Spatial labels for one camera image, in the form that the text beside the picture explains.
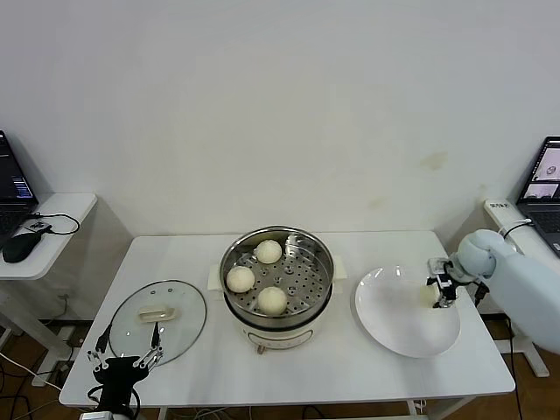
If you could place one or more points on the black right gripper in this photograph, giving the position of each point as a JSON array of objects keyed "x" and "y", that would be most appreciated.
[{"x": 454, "y": 270}]

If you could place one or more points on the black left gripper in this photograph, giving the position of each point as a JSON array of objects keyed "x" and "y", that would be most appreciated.
[{"x": 118, "y": 374}]

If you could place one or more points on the white steamed baozi bun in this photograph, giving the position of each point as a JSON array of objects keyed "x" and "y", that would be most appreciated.
[
  {"x": 272, "y": 301},
  {"x": 425, "y": 295},
  {"x": 240, "y": 279},
  {"x": 268, "y": 251}
]

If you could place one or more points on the round glass pot lid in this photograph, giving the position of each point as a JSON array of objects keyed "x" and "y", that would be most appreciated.
[{"x": 184, "y": 306}]

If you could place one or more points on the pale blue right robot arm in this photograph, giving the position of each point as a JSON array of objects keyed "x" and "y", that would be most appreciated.
[{"x": 525, "y": 284}]

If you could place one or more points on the stainless steel steamer basket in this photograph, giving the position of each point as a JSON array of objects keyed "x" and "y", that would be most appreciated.
[{"x": 306, "y": 284}]

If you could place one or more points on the white round plate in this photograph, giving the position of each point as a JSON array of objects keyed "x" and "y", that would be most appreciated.
[{"x": 394, "y": 324}]

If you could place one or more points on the white side table with label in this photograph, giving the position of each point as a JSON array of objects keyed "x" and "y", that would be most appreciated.
[{"x": 496, "y": 214}]

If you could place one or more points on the small white printed label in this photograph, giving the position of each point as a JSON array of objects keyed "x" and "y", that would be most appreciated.
[{"x": 500, "y": 204}]

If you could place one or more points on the white side table with mouse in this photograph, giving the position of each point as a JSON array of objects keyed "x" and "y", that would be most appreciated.
[{"x": 65, "y": 214}]

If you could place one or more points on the black computer mouse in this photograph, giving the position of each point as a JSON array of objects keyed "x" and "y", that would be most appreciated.
[{"x": 19, "y": 247}]

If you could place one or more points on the small patterned usb dongle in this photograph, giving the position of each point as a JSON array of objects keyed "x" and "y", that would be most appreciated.
[{"x": 38, "y": 226}]

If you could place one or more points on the white electric cooker base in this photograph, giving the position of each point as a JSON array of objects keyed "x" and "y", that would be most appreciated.
[{"x": 280, "y": 339}]

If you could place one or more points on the black laptop with dark screen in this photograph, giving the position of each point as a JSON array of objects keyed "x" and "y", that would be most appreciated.
[{"x": 9, "y": 175}]

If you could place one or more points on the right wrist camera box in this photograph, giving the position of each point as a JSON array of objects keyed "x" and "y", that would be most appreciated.
[{"x": 443, "y": 280}]

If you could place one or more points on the grey laptop with camera views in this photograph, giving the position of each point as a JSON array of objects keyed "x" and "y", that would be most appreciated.
[{"x": 540, "y": 184}]

